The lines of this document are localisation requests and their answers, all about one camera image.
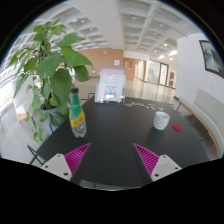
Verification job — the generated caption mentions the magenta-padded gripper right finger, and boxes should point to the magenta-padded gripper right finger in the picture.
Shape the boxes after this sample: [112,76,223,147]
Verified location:
[132,142,183,186]

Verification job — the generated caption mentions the flat round red coaster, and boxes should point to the flat round red coaster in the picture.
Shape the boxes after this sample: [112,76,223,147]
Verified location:
[171,123,184,133]

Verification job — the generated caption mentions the dark framed wall picture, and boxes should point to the dark framed wall picture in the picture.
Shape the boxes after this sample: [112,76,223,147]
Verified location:
[198,39,224,80]

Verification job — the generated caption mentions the clear acrylic sign stand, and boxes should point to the clear acrylic sign stand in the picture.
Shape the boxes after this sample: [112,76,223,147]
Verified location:
[94,66,127,105]

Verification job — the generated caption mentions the potted green leafy plant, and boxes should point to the potted green leafy plant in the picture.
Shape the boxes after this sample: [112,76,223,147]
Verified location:
[8,18,95,145]

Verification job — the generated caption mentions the ceiling lights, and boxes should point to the ceiling lights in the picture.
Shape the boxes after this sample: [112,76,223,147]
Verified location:
[70,13,180,58]

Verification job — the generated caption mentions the dark framed glass door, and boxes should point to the dark framed glass door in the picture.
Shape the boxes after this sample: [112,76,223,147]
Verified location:
[158,62,170,87]

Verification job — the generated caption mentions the long white bench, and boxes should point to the long white bench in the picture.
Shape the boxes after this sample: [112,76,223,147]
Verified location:
[174,87,224,158]

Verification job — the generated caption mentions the green yellow labelled drink bottle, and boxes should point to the green yellow labelled drink bottle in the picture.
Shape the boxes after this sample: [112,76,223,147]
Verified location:
[68,87,88,139]

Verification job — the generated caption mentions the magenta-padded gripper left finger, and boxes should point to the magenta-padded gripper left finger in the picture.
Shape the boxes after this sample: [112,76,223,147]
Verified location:
[39,142,92,186]

